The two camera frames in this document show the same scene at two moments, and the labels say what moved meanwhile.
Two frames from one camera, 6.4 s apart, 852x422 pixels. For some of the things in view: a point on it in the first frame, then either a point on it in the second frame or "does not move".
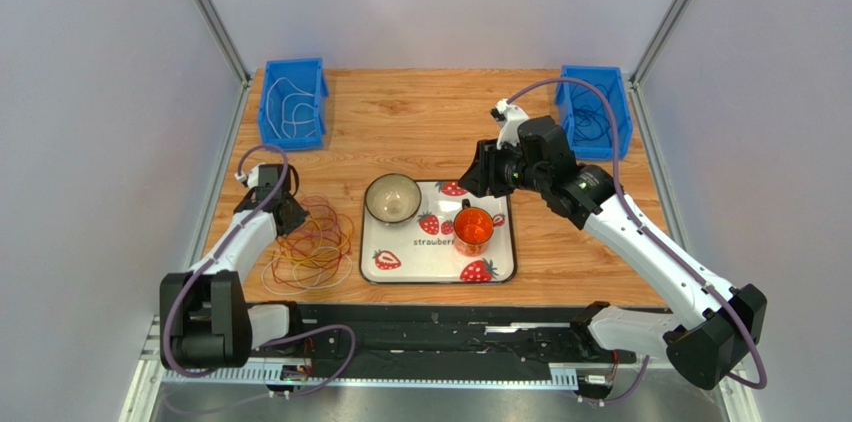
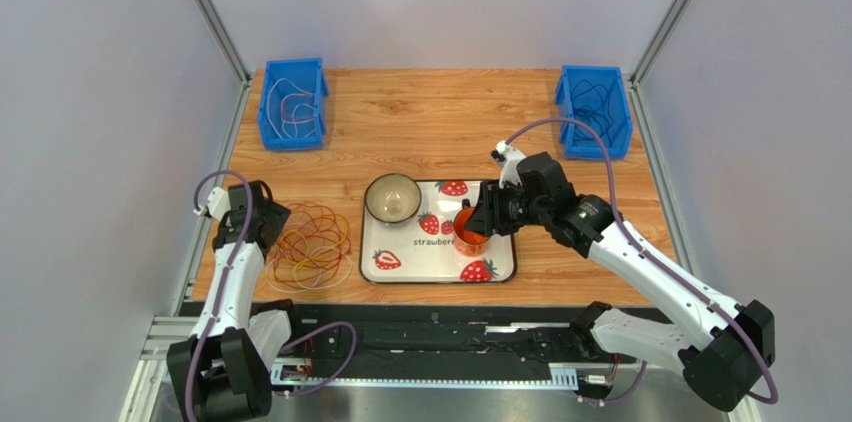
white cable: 291,112 does not move
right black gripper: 490,168 → 496,209
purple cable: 590,113 does not move
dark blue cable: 592,117 does not move
